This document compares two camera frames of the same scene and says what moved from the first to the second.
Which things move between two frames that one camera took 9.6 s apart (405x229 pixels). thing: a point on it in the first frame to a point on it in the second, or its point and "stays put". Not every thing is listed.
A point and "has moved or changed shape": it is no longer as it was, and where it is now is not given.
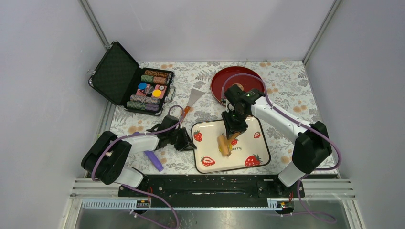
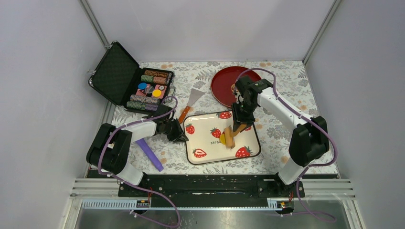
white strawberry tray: [249, 149] has moved or changed shape
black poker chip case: [120, 78] stays put
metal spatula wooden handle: [195, 95] stays put
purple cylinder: [154, 159] stays put
